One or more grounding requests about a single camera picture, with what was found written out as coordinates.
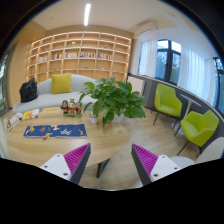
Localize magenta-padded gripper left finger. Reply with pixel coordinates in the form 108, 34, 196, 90
41, 144, 91, 184

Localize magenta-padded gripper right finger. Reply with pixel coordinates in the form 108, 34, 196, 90
131, 144, 180, 185

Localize round wooden table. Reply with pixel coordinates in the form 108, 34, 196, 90
0, 111, 132, 167

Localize small round white side table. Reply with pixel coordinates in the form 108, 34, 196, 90
173, 94, 202, 136

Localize white plant pot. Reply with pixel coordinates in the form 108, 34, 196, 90
89, 112, 99, 124

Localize colourful doll figurines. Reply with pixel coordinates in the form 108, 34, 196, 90
61, 99, 82, 118

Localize yellow book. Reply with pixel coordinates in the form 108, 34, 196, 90
41, 107, 62, 117

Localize near lime green chair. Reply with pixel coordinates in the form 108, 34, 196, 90
178, 110, 220, 154

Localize lime green chair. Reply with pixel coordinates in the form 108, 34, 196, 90
152, 82, 184, 128
178, 110, 220, 154

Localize orange picture book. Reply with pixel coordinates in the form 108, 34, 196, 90
22, 109, 39, 120

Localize far lime green chair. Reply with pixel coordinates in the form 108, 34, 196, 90
152, 82, 184, 128

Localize light grey sofa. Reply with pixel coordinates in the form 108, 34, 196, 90
12, 74, 95, 114

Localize white red magazine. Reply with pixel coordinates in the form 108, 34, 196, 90
7, 112, 23, 131

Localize green leafy potted plant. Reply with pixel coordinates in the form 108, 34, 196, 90
79, 77, 146, 125

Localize white radiator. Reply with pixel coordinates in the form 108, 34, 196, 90
128, 76, 145, 94

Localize yellow cushion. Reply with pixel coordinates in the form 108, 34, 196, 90
51, 73, 72, 94

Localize black bag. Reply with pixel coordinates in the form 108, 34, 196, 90
19, 78, 38, 103

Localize white sheer curtain left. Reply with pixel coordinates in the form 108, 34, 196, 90
138, 39, 158, 78

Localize white sheer curtain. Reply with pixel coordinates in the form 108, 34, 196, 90
177, 46, 216, 105
138, 39, 158, 78

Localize white sheer curtain right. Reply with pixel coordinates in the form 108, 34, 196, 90
177, 46, 216, 105

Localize white air conditioner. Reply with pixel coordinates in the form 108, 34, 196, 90
136, 21, 157, 35

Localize ceiling strip light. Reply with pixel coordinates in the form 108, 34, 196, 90
84, 3, 91, 26

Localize wooden wall bookshelf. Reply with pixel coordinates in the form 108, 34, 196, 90
27, 31, 132, 83

